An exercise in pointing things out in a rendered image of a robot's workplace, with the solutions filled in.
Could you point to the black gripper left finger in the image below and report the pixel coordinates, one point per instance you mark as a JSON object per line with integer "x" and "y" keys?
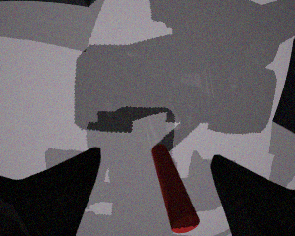
{"x": 52, "y": 202}

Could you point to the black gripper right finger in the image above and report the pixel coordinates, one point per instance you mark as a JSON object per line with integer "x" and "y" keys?
{"x": 254, "y": 206}

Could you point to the dark red peg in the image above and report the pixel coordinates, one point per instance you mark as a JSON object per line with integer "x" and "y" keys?
{"x": 181, "y": 212}

